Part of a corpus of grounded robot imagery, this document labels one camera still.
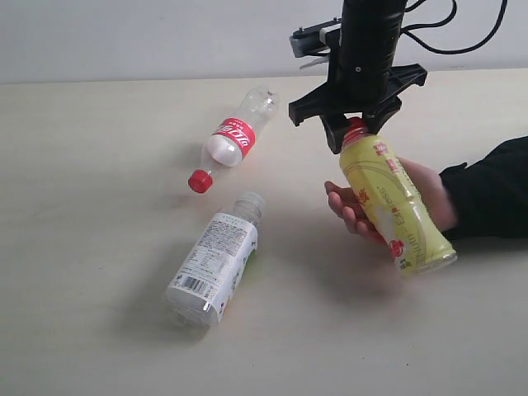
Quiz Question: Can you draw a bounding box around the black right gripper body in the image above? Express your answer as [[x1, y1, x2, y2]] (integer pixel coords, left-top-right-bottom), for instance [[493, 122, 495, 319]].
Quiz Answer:
[[289, 0, 427, 125]]

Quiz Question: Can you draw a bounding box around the yellow drink bottle red cap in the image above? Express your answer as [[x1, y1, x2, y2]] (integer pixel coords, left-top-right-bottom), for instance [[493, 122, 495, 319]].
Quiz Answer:
[[339, 117, 458, 274]]

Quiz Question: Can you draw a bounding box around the clear bottle white barcode label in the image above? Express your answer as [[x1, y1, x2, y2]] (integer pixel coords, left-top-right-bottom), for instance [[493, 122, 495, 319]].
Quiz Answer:
[[164, 192, 265, 328]]

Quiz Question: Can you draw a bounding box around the black sleeved forearm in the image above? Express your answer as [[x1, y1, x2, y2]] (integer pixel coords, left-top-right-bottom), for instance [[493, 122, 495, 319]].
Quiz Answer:
[[440, 136, 527, 241]]

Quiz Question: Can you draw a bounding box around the clear cola bottle red label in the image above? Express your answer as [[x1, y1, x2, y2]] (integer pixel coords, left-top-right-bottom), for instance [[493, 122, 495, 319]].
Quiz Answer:
[[188, 86, 281, 194]]

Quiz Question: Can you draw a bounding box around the person's open hand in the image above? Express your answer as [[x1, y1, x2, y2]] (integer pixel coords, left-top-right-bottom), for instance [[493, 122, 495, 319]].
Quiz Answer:
[[324, 156, 458, 245]]

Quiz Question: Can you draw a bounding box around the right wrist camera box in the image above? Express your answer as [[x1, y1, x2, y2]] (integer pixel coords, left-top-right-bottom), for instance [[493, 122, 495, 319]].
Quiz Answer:
[[289, 23, 341, 59]]

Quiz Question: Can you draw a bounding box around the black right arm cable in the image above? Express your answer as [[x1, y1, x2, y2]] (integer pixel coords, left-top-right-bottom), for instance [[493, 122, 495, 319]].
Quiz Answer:
[[402, 0, 508, 54]]

